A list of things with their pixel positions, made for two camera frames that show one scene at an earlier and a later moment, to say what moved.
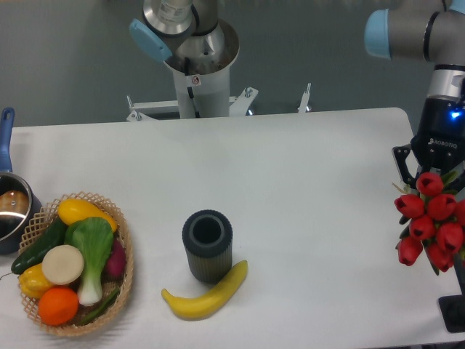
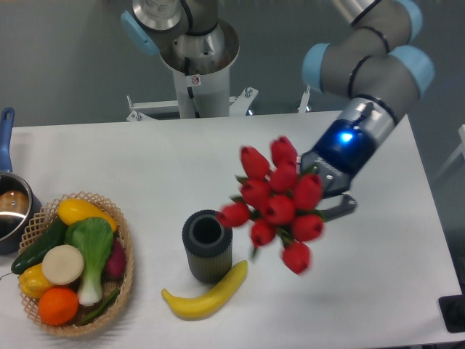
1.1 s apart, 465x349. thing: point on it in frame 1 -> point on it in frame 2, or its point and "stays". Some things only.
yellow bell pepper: x=33 y=281 stays
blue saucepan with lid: x=18 y=203 stays
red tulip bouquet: x=434 y=222 -> x=280 y=201
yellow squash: x=71 y=209 stays
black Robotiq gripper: x=440 y=141 -> x=342 y=150
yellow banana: x=211 y=302 stays
